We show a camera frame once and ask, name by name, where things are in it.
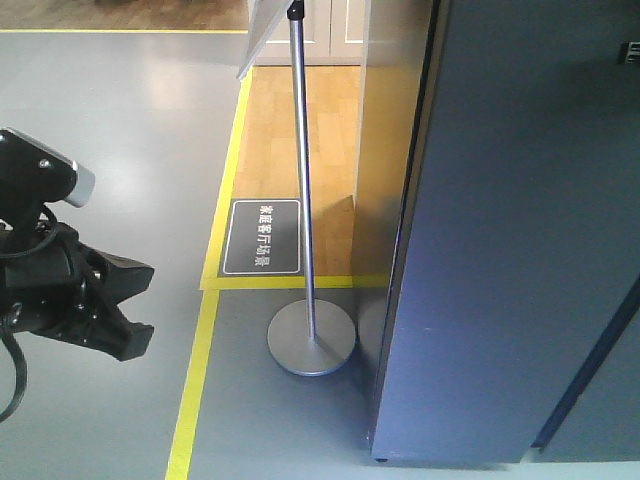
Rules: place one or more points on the dark grey fridge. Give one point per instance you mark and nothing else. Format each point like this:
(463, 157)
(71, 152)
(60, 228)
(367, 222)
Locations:
(512, 322)

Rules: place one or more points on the silver sign stand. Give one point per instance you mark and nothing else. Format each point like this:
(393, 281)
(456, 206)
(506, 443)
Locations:
(310, 337)

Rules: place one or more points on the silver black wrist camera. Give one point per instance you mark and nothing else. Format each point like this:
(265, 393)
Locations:
(41, 173)

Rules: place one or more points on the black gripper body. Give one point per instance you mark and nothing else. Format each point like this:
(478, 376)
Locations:
(58, 291)

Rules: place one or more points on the black floor sign sticker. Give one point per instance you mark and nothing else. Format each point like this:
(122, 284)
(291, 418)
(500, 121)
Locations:
(262, 238)

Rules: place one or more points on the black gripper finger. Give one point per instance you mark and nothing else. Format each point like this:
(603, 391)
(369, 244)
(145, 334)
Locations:
(110, 332)
(112, 279)

